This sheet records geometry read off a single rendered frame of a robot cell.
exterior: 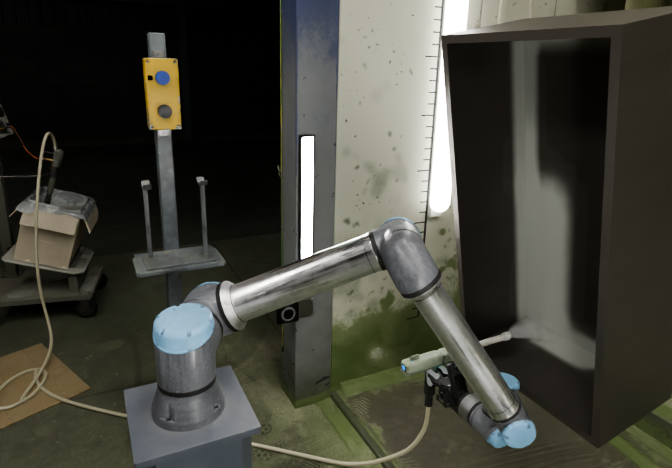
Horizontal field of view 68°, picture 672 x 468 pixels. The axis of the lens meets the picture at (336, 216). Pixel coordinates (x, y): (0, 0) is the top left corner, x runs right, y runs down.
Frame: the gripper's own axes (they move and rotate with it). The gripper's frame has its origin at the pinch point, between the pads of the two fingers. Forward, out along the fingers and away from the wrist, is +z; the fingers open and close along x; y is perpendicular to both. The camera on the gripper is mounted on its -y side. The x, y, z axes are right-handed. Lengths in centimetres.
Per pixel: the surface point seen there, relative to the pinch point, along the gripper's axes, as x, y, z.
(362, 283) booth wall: 8, -3, 60
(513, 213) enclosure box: 45, -46, 11
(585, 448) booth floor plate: 68, 51, -21
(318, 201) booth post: -13, -46, 63
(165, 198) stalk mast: -71, -50, 85
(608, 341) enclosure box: 20, -32, -49
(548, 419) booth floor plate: 69, 51, -2
